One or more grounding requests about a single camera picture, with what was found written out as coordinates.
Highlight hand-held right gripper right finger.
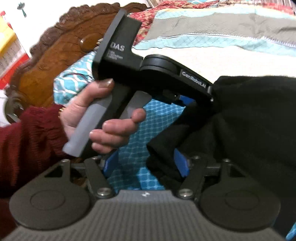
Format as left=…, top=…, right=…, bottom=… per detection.
left=173, top=148, right=244, bottom=199

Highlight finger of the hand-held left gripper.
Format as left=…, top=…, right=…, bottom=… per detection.
left=162, top=90, right=198, bottom=109

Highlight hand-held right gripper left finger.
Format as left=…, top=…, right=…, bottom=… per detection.
left=43, top=152, right=114, bottom=198

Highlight black pants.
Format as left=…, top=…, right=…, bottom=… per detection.
left=146, top=75, right=296, bottom=233

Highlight person's left hand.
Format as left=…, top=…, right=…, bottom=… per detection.
left=58, top=78, right=147, bottom=151

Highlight blue grey patterned bed sheet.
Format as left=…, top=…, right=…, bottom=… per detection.
left=53, top=7, right=296, bottom=241

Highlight blue white patterned pillow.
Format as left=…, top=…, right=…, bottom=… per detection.
left=54, top=51, right=99, bottom=106

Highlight carved wooden headboard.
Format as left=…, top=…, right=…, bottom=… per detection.
left=4, top=2, right=148, bottom=124

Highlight red floral blanket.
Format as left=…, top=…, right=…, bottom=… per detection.
left=128, top=0, right=296, bottom=45

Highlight thin red cable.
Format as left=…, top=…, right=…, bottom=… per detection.
left=66, top=72, right=93, bottom=80

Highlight yellow red wall hanging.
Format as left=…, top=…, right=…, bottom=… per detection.
left=0, top=10, right=29, bottom=78

